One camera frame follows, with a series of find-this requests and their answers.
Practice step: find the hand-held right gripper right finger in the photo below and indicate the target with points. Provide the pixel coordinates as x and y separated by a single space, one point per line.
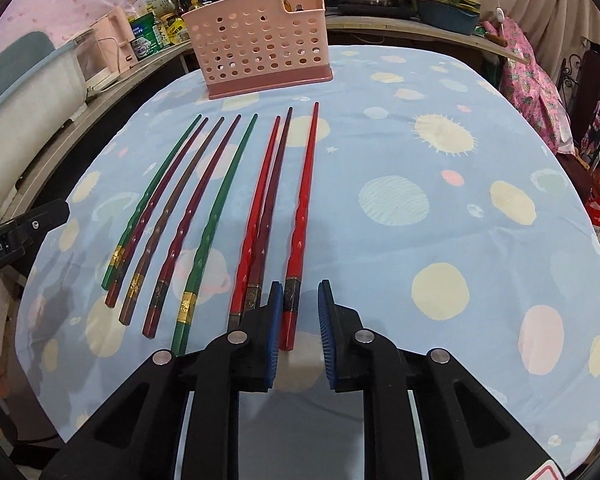
327 330

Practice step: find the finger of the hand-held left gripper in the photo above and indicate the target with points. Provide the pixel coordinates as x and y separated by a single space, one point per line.
35 221

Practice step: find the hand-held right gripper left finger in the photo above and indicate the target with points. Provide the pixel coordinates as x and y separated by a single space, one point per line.
275 330

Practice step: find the red chopstick dark band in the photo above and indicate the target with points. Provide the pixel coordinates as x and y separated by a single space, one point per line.
302 220
240 290

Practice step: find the green chopstick gold band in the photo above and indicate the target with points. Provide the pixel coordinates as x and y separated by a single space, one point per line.
120 253
186 306

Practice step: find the dark maroon chopstick dark band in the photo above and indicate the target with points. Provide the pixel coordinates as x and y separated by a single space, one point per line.
266 232

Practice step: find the brown chopstick gold band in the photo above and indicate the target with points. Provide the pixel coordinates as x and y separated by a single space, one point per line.
127 312

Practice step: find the pink perforated plastic utensil holder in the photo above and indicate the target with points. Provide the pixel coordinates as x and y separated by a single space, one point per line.
260 50

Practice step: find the white dish tub blue rim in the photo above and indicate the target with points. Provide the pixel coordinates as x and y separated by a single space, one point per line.
30 105

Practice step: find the blue planet print tablecloth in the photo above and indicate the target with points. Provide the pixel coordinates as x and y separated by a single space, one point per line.
430 260

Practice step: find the green canister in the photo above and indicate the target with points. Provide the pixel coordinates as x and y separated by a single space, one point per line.
144 37

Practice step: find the yellow seasoning packet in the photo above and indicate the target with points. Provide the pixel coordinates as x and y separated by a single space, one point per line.
174 30

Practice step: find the white carton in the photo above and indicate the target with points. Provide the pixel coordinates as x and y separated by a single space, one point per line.
152 4

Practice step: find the yellow oil bottle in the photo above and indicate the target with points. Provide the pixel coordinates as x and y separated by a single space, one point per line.
195 6

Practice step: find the pink floral bag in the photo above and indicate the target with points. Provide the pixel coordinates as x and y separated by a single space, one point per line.
535 85

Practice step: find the black induction cooktop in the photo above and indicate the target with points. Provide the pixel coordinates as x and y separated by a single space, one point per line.
380 11

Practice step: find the blue ceramic bowl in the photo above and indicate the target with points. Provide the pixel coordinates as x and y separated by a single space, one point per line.
447 22

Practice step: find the black metal chair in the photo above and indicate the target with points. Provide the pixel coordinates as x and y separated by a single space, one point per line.
592 90

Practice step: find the beige curtain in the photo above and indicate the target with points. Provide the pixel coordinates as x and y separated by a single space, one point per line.
540 5

